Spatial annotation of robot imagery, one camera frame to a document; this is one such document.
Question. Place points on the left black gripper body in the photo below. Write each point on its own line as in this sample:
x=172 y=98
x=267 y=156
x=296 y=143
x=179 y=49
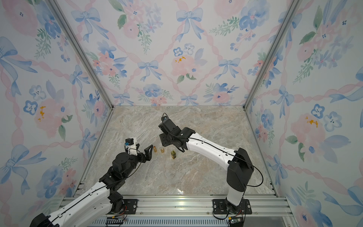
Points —
x=140 y=158

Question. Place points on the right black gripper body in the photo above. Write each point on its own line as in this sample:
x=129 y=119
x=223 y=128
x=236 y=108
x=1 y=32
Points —
x=172 y=140

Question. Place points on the small yellow green box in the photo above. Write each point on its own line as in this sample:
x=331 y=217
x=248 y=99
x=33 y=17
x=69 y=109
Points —
x=173 y=154

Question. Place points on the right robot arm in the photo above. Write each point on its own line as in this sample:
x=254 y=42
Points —
x=237 y=163

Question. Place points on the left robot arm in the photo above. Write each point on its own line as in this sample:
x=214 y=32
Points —
x=101 y=198

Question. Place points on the green circuit board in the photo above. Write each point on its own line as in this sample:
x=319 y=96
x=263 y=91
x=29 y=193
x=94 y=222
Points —
x=235 y=222

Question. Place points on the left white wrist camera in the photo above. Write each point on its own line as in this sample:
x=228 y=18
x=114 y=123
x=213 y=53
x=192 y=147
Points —
x=131 y=144

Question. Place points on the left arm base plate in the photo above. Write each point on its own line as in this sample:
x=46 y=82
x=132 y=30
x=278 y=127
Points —
x=125 y=206

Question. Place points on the black connector with wires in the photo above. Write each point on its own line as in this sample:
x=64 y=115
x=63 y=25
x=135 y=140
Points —
x=114 y=222

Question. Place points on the aluminium front rail frame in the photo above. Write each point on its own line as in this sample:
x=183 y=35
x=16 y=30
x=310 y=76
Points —
x=197 y=210

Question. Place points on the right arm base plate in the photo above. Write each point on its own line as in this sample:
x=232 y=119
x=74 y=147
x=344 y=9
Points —
x=222 y=206

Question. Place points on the left aluminium corner post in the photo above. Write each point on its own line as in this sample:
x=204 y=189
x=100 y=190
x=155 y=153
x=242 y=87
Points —
x=64 y=24

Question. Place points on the aluminium corner post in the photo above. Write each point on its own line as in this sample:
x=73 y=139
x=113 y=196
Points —
x=290 y=14
x=64 y=24

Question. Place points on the right aluminium corner post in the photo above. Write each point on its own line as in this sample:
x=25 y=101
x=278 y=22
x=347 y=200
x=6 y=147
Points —
x=290 y=14

